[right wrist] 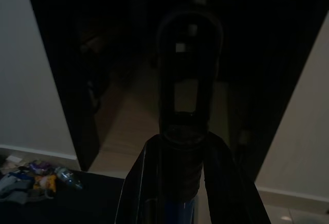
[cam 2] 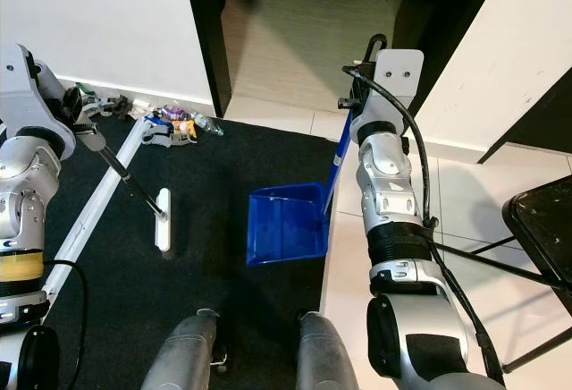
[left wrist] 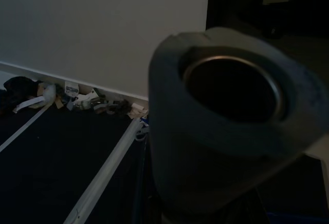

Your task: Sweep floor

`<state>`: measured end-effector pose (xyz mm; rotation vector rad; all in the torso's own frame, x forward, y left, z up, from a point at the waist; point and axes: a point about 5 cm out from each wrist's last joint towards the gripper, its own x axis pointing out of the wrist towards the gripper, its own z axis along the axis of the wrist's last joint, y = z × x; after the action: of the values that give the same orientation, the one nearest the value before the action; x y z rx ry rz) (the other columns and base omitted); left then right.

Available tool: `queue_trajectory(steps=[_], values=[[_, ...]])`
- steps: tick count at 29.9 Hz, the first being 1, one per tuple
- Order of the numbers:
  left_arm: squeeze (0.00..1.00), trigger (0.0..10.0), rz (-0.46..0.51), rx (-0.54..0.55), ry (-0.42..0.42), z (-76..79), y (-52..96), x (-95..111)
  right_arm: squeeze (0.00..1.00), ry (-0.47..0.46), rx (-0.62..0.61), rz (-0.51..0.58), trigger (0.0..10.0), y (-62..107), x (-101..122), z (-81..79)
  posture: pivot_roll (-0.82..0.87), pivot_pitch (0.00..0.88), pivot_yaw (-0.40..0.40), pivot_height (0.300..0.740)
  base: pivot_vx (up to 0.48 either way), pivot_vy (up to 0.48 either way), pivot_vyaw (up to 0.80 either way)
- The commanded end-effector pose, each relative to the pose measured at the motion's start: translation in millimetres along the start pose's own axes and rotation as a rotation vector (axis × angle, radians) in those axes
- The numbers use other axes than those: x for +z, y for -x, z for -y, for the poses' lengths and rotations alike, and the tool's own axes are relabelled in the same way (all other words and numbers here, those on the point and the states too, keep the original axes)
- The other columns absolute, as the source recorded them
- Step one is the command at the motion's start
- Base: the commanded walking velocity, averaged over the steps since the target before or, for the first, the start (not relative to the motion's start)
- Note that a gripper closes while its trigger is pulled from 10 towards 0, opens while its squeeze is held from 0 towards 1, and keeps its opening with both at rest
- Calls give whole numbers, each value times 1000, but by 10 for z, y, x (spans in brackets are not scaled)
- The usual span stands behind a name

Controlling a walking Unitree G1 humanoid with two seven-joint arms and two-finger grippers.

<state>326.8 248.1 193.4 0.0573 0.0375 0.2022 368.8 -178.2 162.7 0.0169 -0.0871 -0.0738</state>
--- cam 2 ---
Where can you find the green white packet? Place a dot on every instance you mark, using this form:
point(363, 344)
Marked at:
point(89, 95)

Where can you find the grey right robot leg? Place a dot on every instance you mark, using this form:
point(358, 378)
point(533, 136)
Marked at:
point(335, 354)

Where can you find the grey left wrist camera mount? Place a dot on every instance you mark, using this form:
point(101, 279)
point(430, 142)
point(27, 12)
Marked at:
point(27, 86)

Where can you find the black crumpled wrapper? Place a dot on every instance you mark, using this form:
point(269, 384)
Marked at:
point(121, 104)

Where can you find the clear plastic bottle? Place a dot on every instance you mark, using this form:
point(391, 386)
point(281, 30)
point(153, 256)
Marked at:
point(210, 125)

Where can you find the wide white floor strip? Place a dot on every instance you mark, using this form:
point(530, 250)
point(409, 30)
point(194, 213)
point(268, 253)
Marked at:
point(107, 189)

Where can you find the grey white packet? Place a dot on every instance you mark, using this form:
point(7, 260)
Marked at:
point(159, 131)

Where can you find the yellow snack wrapper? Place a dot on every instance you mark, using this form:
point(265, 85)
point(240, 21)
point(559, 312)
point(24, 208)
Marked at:
point(186, 128)

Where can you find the grey left robot leg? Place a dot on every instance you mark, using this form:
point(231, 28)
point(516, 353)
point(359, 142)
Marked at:
point(183, 354)

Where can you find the grey robot leg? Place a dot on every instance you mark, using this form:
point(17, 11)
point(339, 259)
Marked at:
point(335, 354)
point(183, 354)

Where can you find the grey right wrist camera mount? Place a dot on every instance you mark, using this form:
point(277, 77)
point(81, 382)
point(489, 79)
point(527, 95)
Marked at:
point(400, 72)

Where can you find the black door frame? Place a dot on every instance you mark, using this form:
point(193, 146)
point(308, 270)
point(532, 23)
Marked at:
point(201, 32)

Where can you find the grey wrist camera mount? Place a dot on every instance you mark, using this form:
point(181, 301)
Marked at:
point(400, 72)
point(27, 86)

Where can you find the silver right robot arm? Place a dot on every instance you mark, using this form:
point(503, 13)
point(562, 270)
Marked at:
point(389, 193)

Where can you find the purple snack wrapper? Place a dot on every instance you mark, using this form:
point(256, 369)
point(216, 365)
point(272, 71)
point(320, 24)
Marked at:
point(177, 111)

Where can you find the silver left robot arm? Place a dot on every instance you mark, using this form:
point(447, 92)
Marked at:
point(22, 202)

